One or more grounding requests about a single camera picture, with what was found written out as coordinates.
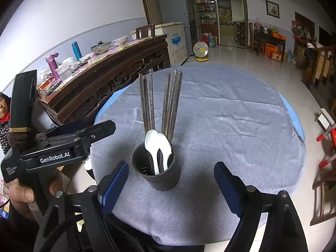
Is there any carved dark wooden sideboard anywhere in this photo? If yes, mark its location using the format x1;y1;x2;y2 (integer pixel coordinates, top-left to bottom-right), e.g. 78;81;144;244
38;35;171;125

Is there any grey refrigerator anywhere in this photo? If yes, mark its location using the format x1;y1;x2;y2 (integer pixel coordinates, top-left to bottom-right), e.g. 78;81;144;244
158;0;198;56

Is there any white ceramic bowl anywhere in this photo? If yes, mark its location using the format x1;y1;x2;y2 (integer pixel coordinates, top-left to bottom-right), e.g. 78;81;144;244
111;36;128;46

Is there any wooden stair railing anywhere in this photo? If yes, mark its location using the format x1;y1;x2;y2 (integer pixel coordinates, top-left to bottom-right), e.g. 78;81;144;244
302;43;335;88

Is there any white chest freezer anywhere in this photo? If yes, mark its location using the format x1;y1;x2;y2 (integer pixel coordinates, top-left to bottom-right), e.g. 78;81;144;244
130;22;189;67

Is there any dark wooden dining table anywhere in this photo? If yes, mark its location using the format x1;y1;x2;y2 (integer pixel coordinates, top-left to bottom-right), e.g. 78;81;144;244
254;30;286;64

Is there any white plastic spoon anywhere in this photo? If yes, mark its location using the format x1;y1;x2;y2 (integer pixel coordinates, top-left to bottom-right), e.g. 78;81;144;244
158;133;172;171
145;129;159;175

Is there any pot with glass lid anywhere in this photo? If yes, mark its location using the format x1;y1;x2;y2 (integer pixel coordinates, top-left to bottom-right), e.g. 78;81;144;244
91;41;111;55

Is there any round electric heater fan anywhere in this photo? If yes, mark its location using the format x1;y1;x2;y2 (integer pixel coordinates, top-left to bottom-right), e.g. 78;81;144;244
193;41;209;62

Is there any black utensil holder cup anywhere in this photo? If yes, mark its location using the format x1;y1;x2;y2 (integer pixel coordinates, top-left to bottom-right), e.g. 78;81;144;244
132;142;181;191

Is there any red white folding stool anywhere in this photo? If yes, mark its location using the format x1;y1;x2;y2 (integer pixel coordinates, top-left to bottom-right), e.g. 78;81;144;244
315;122;336;169

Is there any blue thermos bottle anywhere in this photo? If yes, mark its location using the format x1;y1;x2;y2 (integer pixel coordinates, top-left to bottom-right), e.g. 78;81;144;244
71;42;82;61

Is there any clear plastic container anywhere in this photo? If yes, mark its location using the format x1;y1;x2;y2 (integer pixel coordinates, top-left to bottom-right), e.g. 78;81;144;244
56;63;72;81

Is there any purple water bottle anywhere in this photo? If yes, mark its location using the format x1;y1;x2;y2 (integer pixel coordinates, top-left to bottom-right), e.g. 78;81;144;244
46;53;60;80

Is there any person's left hand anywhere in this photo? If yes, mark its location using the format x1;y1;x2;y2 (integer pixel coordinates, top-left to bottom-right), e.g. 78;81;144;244
8;170;64;221

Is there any grey table cloth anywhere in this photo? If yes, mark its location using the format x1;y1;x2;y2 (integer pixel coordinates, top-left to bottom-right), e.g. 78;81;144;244
90;64;308;246

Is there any framed wall picture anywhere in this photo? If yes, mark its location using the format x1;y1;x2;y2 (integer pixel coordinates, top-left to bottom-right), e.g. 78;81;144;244
266;0;280;18

